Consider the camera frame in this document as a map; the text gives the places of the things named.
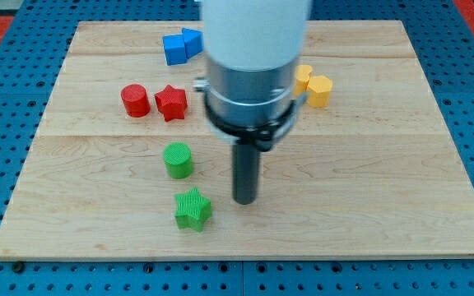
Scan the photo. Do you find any silver flange with black clamp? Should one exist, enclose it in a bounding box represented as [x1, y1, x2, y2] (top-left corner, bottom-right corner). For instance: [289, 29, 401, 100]
[193, 57, 308, 152]

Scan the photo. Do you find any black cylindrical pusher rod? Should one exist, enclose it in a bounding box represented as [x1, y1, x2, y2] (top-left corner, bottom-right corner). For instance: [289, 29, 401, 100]
[232, 144, 261, 205]

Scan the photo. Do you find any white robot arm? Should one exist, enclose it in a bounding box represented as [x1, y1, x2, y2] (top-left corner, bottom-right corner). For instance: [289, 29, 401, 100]
[194, 0, 312, 205]

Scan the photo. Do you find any yellow block behind arm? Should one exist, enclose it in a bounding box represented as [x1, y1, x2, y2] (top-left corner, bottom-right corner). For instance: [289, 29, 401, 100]
[293, 64, 314, 96]

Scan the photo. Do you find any green star block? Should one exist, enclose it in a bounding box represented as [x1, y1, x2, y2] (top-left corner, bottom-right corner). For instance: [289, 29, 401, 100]
[174, 187, 212, 232]

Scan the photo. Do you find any red star block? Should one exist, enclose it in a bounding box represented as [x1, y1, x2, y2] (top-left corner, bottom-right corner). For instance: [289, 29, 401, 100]
[154, 85, 188, 122]

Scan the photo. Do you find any green cylinder block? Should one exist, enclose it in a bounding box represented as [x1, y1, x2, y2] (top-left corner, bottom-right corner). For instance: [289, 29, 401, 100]
[163, 142, 193, 179]

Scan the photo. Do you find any yellow hexagon block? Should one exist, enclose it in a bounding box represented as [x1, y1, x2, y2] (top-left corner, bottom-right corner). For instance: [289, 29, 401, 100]
[307, 76, 333, 108]

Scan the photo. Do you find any blue wedge block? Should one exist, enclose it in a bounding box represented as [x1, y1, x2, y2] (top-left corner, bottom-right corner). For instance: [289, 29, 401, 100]
[182, 27, 203, 59]

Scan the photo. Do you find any blue cube block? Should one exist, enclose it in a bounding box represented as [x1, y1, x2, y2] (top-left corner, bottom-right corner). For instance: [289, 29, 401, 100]
[162, 35, 188, 66]

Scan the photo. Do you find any red cylinder block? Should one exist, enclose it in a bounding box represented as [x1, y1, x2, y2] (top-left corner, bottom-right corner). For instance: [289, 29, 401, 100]
[120, 84, 151, 118]

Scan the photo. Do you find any wooden board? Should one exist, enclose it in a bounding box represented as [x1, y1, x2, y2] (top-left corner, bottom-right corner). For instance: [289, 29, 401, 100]
[0, 21, 474, 261]

